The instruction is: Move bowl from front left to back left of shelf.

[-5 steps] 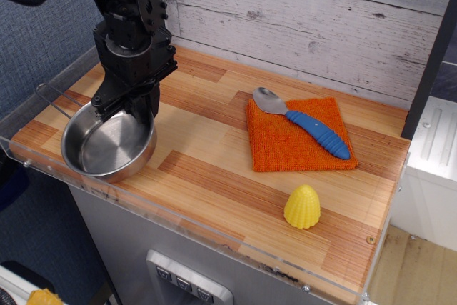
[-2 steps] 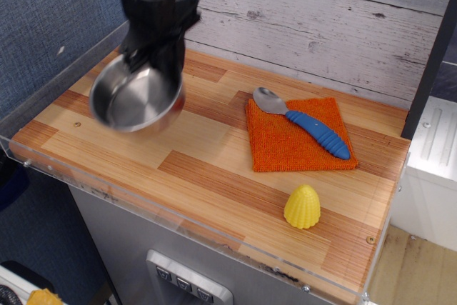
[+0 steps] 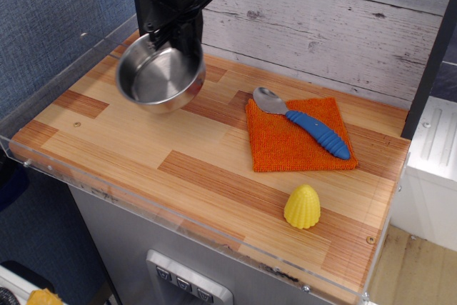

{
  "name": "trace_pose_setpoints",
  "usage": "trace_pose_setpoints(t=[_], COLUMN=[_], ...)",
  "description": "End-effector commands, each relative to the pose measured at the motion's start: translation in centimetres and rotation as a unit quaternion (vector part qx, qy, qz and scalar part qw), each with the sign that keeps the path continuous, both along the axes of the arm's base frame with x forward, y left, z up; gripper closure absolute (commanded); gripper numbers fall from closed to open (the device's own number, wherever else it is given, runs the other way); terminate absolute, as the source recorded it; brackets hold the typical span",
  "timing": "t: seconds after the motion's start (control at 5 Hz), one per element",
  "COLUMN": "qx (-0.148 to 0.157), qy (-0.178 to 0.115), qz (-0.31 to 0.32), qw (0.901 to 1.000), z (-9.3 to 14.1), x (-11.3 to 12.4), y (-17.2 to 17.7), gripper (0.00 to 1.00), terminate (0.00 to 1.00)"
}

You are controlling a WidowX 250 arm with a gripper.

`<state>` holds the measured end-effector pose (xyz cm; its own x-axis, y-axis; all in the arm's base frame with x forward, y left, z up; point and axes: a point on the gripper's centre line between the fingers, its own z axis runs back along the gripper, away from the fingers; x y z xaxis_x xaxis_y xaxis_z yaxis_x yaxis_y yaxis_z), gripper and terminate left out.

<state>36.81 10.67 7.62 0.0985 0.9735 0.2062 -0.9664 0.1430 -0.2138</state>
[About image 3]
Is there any blue handled metal spoon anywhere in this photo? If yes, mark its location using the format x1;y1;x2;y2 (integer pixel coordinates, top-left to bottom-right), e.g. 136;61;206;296
253;87;351;160

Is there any silver dispenser button panel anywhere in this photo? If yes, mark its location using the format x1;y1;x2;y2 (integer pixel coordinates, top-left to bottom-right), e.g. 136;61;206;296
146;249;233;304

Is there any clear acrylic table guard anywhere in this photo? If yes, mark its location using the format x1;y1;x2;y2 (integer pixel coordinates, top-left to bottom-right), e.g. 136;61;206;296
1;24;409;304

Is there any dark right vertical post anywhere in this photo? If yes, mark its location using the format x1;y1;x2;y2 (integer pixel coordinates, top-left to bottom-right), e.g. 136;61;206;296
401;0;456;140

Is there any white aluminium rail block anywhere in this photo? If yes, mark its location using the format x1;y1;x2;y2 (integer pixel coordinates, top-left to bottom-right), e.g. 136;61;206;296
391;96;456;251

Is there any yellow plastic corn piece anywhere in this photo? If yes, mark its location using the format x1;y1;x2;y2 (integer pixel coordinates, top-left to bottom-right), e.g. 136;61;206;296
283;184;321;229

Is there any orange knitted cloth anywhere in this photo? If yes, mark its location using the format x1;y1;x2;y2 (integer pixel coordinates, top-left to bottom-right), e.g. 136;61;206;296
245;97;358;172

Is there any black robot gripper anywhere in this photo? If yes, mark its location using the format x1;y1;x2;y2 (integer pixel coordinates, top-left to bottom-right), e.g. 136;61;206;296
146;0;213;69

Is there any grey toy fridge cabinet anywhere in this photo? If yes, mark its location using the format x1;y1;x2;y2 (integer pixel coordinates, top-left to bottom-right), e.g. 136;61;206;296
69;185;343;305

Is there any stainless steel pan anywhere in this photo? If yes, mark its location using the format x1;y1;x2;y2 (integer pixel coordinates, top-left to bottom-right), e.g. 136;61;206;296
116;34;206;114

